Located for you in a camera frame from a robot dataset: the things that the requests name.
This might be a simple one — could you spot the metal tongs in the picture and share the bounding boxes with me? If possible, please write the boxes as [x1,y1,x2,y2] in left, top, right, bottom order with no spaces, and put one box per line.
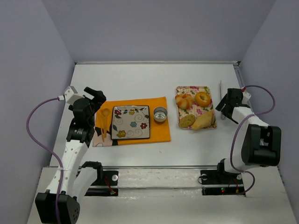
[219,81,226,120]

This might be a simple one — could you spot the golden bagel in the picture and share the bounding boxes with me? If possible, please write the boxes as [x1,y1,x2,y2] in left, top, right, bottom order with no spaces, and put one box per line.
[195,91,211,107]

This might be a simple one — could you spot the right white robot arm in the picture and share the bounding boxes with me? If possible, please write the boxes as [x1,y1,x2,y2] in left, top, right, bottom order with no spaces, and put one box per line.
[216,88,281,175]

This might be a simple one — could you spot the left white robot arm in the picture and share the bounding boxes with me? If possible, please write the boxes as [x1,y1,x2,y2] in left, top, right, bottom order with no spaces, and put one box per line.
[35,86,106,224]

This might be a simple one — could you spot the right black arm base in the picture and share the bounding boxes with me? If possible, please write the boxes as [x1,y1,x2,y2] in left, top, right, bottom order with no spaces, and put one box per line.
[198,169,246,196]

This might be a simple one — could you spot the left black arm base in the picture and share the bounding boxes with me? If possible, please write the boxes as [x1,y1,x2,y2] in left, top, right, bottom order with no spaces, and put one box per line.
[85,170,119,197]

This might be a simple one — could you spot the triangular pastry bread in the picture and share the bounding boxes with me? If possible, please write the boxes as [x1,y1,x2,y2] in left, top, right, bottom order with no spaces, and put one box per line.
[191,111,214,130]

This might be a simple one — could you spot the striped round bread roll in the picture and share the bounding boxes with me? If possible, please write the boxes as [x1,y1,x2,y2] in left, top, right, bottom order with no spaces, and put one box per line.
[175,94,194,110]

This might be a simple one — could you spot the orange plastic spoon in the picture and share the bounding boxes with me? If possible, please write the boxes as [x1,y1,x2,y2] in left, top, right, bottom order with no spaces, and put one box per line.
[101,108,110,138]

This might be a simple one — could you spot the floral rectangular tray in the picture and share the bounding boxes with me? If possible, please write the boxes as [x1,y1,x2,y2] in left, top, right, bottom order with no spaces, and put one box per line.
[176,86,217,129]

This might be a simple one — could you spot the square floral plate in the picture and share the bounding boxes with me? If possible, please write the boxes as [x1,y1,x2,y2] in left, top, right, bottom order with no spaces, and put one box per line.
[111,105,150,140]

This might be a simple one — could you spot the green speckled cookie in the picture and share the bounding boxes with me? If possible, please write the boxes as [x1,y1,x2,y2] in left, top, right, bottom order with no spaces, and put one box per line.
[178,114,196,128]

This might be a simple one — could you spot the small metal cup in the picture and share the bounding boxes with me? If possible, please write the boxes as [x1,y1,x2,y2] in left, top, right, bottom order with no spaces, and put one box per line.
[153,106,168,124]

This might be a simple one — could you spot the orange cartoon placemat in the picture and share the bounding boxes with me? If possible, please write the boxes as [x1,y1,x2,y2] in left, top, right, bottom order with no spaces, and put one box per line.
[93,97,171,147]

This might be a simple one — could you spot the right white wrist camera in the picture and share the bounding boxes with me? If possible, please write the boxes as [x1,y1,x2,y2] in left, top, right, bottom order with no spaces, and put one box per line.
[242,87,251,104]

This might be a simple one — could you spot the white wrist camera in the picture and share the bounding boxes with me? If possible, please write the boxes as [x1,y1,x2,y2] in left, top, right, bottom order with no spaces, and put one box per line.
[242,87,251,104]
[64,86,84,105]

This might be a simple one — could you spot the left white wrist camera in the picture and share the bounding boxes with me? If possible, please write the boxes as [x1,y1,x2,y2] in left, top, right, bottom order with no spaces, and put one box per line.
[64,86,84,105]

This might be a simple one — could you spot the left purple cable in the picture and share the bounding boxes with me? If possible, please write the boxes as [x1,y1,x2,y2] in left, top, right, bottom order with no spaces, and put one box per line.
[25,97,65,224]

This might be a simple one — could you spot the metal table rail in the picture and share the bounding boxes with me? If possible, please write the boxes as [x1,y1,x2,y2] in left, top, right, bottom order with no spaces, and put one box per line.
[103,165,217,169]

